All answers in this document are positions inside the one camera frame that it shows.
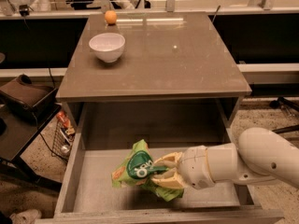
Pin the black power adapter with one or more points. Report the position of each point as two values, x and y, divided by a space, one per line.
24 10

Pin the orange fruit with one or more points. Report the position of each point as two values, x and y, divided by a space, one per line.
111 17

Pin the white bowl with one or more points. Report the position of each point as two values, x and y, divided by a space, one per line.
107 47

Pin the black office chair base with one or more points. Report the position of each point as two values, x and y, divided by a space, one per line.
286 106

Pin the dark brown box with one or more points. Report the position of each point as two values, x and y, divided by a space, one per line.
26 99

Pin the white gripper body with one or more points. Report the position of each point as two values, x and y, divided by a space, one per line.
192 166

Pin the white shoe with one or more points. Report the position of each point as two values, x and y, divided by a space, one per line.
26 217

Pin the open grey top drawer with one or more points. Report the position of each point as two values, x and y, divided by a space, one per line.
106 134

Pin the green rice chip bag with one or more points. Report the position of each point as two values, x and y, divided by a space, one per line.
137 169

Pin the grey cabinet with top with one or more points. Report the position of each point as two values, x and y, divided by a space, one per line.
167 57

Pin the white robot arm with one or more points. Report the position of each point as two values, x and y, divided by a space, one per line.
260 157

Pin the black side table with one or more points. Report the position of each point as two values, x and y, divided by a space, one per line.
16 137

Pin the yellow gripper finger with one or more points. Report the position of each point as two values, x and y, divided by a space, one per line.
170 179
170 160

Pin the wire basket with items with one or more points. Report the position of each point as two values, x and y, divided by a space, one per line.
63 137

